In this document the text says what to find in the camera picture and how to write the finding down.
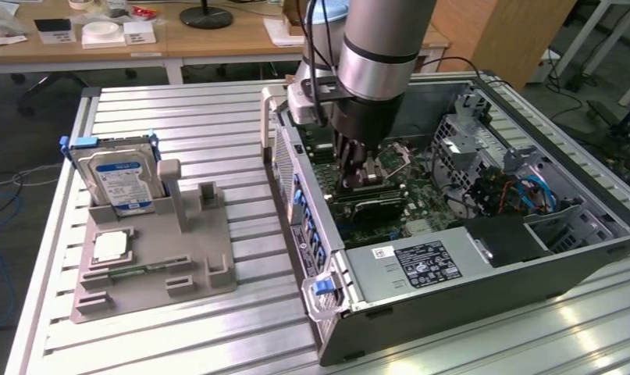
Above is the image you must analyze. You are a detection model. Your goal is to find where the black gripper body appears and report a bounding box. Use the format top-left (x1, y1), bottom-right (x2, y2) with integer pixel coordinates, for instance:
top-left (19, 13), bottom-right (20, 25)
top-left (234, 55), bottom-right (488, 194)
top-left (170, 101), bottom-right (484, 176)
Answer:
top-left (328, 95), bottom-right (407, 149)

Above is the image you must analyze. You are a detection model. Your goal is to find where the green motherboard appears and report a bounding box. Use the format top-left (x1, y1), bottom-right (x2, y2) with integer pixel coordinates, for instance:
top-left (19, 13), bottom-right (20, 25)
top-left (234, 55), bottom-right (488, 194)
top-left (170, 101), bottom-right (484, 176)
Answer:
top-left (299, 130), bottom-right (484, 252)

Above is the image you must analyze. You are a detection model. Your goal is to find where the metal disk bay cage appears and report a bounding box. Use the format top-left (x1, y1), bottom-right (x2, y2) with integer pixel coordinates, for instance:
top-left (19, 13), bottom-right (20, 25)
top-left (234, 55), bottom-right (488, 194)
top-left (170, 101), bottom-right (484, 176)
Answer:
top-left (428, 91), bottom-right (497, 215)

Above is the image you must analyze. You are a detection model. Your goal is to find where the silver chipset heatsink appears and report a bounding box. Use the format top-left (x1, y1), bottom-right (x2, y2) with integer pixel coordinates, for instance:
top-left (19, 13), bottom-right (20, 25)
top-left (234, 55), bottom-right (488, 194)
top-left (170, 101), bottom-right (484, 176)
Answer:
top-left (407, 219), bottom-right (437, 236)

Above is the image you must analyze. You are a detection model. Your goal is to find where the grey power supply unit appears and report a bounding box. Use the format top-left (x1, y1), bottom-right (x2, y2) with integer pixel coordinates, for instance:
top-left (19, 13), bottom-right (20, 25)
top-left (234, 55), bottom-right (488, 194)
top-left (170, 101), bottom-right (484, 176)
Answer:
top-left (344, 227), bottom-right (497, 305)

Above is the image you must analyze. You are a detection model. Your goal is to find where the white paper booklet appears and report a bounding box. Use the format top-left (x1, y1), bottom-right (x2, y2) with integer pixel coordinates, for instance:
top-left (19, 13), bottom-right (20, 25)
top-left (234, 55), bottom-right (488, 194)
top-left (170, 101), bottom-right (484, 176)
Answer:
top-left (263, 16), bottom-right (307, 48)

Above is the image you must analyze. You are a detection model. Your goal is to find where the brown cardboard box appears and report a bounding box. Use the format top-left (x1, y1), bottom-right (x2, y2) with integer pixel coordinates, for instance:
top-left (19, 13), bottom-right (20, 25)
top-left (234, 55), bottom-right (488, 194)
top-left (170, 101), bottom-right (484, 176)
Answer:
top-left (281, 0), bottom-right (312, 27)

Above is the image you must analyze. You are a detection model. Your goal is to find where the blue power supply latch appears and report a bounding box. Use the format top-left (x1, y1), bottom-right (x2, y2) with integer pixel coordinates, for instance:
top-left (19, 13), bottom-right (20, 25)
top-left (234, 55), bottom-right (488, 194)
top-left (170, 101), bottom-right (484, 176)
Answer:
top-left (312, 277), bottom-right (337, 298)

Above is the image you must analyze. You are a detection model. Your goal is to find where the wooden office desk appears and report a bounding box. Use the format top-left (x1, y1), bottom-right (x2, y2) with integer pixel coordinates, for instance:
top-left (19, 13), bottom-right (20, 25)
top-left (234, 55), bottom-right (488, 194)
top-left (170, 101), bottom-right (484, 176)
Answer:
top-left (0, 0), bottom-right (171, 86)
top-left (166, 0), bottom-right (455, 86)

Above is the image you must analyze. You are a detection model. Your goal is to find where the wooden cabinet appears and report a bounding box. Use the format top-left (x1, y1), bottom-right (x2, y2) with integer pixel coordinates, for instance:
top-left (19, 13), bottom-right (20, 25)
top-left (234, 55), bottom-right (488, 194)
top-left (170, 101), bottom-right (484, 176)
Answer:
top-left (423, 0), bottom-right (580, 91)

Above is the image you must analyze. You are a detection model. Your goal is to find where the black round lamp base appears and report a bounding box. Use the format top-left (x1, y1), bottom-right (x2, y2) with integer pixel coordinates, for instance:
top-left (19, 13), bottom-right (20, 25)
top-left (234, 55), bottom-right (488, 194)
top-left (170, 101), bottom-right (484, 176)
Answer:
top-left (179, 0), bottom-right (236, 30)

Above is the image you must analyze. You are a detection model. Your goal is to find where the grey open PC case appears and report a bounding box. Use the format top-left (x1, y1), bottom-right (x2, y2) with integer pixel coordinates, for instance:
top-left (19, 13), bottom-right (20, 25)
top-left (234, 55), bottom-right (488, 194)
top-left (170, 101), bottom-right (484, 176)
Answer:
top-left (260, 70), bottom-right (630, 367)

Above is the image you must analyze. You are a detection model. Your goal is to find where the hard disk in blue caddy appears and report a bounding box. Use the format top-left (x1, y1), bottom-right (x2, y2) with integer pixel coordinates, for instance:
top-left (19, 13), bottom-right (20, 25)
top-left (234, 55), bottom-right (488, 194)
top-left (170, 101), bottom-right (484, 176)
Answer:
top-left (58, 130), bottom-right (164, 219)

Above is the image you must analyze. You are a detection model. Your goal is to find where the black floor stand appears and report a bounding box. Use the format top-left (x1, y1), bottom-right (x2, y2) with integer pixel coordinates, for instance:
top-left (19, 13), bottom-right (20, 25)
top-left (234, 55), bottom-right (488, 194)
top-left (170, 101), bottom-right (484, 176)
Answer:
top-left (585, 98), bottom-right (630, 137)

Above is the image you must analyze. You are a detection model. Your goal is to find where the plain white box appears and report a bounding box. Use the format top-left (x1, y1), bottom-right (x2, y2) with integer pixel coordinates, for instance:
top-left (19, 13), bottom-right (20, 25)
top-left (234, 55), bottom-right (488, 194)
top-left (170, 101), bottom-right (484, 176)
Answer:
top-left (122, 20), bottom-right (158, 46)

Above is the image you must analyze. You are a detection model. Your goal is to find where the grey parts rack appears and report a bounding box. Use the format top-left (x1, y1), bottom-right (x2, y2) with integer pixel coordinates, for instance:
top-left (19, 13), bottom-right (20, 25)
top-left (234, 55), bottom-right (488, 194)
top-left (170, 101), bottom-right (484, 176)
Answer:
top-left (70, 157), bottom-right (242, 326)

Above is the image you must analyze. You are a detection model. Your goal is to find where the green RAM stick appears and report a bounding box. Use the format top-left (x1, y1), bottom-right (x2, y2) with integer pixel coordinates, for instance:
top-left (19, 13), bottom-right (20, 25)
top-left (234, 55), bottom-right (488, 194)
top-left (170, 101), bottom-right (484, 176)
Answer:
top-left (83, 262), bottom-right (171, 281)

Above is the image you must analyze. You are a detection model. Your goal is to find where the silver CPU chip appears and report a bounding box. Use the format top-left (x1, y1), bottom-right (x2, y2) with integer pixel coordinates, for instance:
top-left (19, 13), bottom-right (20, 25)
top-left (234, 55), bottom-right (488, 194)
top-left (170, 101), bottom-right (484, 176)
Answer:
top-left (92, 231), bottom-right (132, 262)

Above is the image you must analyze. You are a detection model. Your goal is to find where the white box with round dish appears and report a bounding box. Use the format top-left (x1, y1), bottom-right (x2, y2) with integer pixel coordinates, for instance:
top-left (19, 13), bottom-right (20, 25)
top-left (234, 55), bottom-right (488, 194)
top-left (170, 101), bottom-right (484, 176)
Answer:
top-left (80, 21), bottom-right (127, 50)

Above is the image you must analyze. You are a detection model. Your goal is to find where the white box with black lid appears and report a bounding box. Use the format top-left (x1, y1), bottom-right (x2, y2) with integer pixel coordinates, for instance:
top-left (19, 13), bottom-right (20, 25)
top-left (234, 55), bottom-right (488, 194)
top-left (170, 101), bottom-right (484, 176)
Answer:
top-left (32, 18), bottom-right (79, 45)

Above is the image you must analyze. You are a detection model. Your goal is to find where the CPU socket with metal frame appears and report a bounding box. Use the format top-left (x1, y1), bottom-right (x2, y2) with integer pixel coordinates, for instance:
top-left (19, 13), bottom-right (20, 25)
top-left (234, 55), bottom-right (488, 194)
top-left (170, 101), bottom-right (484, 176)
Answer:
top-left (369, 141), bottom-right (416, 185)

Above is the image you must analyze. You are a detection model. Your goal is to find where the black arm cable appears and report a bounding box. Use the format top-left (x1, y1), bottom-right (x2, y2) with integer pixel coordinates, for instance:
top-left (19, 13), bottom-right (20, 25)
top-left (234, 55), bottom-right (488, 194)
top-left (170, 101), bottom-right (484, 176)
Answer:
top-left (300, 0), bottom-right (331, 129)

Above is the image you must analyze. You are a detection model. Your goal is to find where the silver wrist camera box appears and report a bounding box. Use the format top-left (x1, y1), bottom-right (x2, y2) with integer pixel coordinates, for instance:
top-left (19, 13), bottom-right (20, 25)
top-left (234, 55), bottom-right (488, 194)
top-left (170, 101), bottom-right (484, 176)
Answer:
top-left (285, 77), bottom-right (359, 127)

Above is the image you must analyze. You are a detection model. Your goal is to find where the black internal wire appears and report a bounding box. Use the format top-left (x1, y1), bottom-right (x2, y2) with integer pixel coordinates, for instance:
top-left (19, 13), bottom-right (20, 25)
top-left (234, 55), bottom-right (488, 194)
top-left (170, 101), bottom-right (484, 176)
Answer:
top-left (429, 146), bottom-right (480, 220)

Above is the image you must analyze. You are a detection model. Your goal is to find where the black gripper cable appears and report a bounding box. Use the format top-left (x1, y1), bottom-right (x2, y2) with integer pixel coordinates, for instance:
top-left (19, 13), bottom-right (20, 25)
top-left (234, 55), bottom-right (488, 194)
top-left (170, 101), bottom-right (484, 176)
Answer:
top-left (411, 56), bottom-right (504, 85)

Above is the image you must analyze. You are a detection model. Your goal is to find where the red disk wire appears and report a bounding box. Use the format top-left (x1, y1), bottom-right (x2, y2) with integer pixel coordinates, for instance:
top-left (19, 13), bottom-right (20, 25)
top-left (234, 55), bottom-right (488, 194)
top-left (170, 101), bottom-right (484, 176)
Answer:
top-left (495, 178), bottom-right (523, 216)

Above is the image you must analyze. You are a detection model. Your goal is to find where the blue disk wire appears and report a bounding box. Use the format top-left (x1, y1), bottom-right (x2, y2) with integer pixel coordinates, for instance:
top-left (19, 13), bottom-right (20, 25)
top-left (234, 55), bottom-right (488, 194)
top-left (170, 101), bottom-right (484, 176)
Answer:
top-left (516, 174), bottom-right (560, 216)

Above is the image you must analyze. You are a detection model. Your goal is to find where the white floor cable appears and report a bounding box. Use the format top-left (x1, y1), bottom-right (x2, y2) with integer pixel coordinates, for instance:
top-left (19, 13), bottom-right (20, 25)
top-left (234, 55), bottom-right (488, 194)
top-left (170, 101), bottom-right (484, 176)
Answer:
top-left (0, 162), bottom-right (67, 189)

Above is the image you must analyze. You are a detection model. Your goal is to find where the blue network cable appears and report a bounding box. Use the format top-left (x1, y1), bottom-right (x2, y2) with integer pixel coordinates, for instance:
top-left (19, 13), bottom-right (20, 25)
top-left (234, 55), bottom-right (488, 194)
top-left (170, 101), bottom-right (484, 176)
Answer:
top-left (0, 182), bottom-right (26, 338)

